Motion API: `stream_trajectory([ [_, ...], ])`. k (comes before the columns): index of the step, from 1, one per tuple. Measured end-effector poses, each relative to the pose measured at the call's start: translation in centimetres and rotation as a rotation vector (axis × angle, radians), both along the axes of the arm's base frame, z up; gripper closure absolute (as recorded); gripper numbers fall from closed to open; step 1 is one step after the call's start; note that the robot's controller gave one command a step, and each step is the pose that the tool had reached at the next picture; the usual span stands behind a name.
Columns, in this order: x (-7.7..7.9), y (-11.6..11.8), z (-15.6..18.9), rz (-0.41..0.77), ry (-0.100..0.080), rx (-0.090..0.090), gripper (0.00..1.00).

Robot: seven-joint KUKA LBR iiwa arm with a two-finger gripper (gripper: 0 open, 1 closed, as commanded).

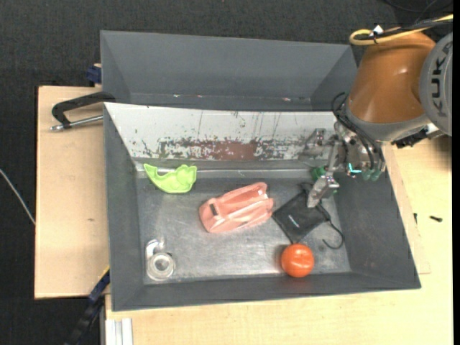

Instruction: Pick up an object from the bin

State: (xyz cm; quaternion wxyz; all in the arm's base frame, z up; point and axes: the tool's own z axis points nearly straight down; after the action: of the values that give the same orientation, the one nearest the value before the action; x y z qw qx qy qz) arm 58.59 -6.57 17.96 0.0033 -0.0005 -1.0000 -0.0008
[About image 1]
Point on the black cloth pouch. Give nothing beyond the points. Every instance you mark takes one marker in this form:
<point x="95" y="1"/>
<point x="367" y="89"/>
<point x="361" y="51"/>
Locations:
<point x="300" y="219"/>

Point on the light green plastic toy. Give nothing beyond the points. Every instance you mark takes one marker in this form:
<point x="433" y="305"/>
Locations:
<point x="172" y="180"/>

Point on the grey metal bin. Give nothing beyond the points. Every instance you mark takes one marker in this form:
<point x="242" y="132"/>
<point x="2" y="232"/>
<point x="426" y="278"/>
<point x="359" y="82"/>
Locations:
<point x="233" y="257"/>

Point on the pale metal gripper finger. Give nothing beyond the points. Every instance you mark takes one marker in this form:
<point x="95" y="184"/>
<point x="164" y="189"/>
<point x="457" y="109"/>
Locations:
<point x="323" y="189"/>
<point x="316" y="144"/>

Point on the black cylinder on white bracket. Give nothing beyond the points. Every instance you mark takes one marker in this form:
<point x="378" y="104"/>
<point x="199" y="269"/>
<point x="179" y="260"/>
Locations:
<point x="411" y="140"/>

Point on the orange toy tomato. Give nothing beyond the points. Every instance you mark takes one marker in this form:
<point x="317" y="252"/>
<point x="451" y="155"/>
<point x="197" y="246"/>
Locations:
<point x="297" y="261"/>

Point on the small black screw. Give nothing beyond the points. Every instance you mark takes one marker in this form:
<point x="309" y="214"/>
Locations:
<point x="436" y="219"/>

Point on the pink plastic toy shoe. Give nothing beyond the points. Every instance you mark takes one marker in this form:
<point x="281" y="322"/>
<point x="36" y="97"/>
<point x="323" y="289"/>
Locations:
<point x="233" y="210"/>

